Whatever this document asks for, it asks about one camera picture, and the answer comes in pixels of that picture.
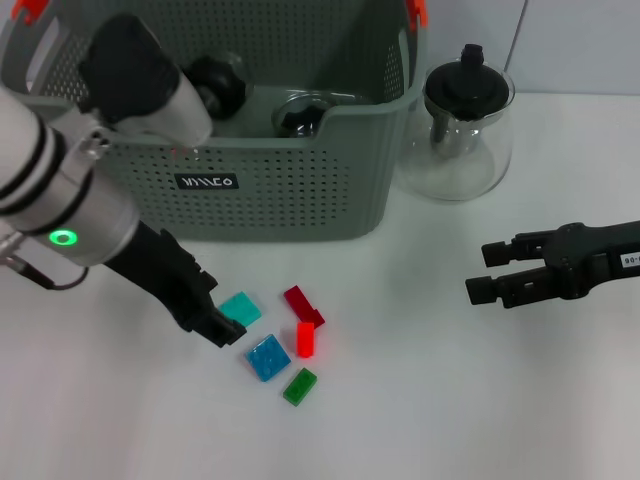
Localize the dark red toy brick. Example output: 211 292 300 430
283 285 327 329

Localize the grey perforated storage bin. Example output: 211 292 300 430
0 0 431 245

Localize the glass teapot black lid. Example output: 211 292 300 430
394 43 515 203

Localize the glass teacup black sleeve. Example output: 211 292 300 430
271 92 337 140
182 53 250 121

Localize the teal square toy brick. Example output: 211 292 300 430
218 291 263 329

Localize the tall orange-red toy brick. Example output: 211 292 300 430
296 321 317 359

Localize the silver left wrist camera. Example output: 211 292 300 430
78 13 215 147

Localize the blue square toy brick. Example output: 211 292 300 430
243 333 293 385

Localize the green flat toy brick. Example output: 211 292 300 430
282 368 319 407

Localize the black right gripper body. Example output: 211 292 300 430
548 219 640 301

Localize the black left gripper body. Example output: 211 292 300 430
101 221 212 332

